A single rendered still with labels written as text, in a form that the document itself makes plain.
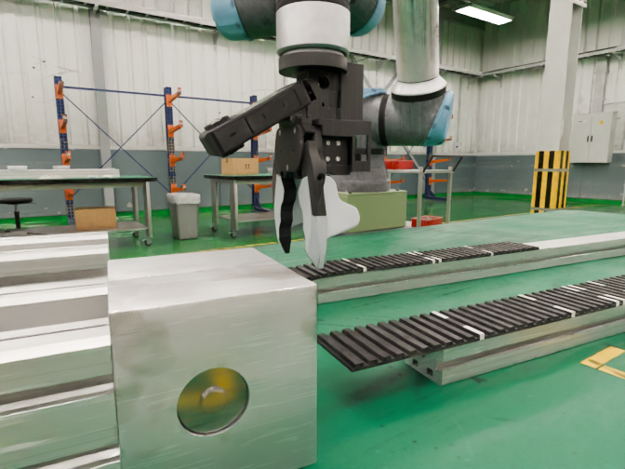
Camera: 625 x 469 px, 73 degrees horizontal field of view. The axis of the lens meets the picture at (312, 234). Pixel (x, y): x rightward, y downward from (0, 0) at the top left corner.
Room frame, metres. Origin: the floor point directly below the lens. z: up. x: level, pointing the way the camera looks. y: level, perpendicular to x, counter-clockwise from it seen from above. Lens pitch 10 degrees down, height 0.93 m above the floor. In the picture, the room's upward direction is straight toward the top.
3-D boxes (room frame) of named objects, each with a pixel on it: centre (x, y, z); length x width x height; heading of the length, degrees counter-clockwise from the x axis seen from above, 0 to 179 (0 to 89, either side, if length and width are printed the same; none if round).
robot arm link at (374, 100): (1.03, -0.12, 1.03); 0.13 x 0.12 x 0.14; 65
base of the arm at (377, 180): (1.03, -0.11, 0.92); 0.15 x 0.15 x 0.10
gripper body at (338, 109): (0.46, -0.01, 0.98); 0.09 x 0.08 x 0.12; 116
